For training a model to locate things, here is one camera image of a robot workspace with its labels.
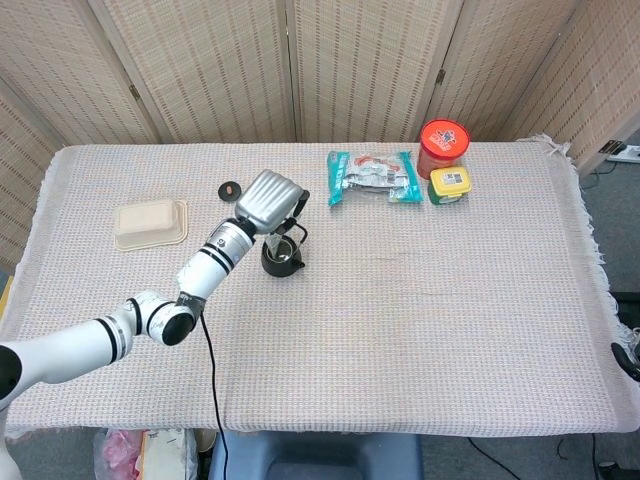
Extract black cast iron teapot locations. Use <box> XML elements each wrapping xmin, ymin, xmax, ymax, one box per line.
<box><xmin>260</xmin><ymin>218</ymin><xmax>309</xmax><ymax>278</ymax></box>

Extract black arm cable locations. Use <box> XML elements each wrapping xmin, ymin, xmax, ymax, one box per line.
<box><xmin>198</xmin><ymin>308</ymin><xmax>231</xmax><ymax>480</ymax></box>

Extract black floor cable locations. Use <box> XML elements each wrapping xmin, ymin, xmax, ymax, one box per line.
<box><xmin>466</xmin><ymin>436</ymin><xmax>512</xmax><ymax>467</ymax></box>

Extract woven folding screen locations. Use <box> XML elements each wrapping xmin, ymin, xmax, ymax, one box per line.
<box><xmin>0</xmin><ymin>0</ymin><xmax>640</xmax><ymax>271</ymax></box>

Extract blue grey chair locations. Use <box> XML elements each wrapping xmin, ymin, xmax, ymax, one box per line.
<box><xmin>208</xmin><ymin>430</ymin><xmax>424</xmax><ymax>480</ymax></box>

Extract waffle weave tablecloth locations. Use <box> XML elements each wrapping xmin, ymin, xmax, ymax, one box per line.
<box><xmin>0</xmin><ymin>133</ymin><xmax>640</xmax><ymax>442</ymax></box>

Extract teal snack package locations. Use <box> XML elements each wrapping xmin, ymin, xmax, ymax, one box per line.
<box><xmin>325</xmin><ymin>149</ymin><xmax>425</xmax><ymax>208</ymax></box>

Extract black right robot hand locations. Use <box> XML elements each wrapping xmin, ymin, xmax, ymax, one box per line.
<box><xmin>610</xmin><ymin>341</ymin><xmax>640</xmax><ymax>384</ymax></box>

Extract orange jar with red lid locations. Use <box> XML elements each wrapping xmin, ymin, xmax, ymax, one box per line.
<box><xmin>417</xmin><ymin>117</ymin><xmax>472</xmax><ymax>181</ymax></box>

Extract pink plastic bag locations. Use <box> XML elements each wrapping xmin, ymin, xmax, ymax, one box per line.
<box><xmin>92</xmin><ymin>428</ymin><xmax>147</xmax><ymax>480</ymax></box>

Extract white power strip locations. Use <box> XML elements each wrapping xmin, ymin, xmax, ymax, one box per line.
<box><xmin>606</xmin><ymin>144</ymin><xmax>640</xmax><ymax>164</ymax></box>

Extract black teapot lid wooden knob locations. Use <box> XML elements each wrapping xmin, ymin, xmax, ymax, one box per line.
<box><xmin>217</xmin><ymin>180</ymin><xmax>244</xmax><ymax>203</ymax></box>

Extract green tub with yellow lid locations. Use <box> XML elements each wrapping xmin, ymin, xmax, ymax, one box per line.
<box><xmin>426</xmin><ymin>165</ymin><xmax>474</xmax><ymax>207</ymax></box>

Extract cream plastic food container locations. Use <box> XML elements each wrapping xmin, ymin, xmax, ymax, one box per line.
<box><xmin>112</xmin><ymin>197</ymin><xmax>190</xmax><ymax>252</ymax></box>

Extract white paper box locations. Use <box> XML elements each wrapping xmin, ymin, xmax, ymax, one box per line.
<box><xmin>139</xmin><ymin>428</ymin><xmax>199</xmax><ymax>480</ymax></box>

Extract metal tea strainer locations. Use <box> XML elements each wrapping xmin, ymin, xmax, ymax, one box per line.
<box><xmin>269</xmin><ymin>238</ymin><xmax>298</xmax><ymax>263</ymax></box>

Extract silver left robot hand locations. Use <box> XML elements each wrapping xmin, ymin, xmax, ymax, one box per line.
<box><xmin>234</xmin><ymin>168</ymin><xmax>312</xmax><ymax>245</ymax></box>

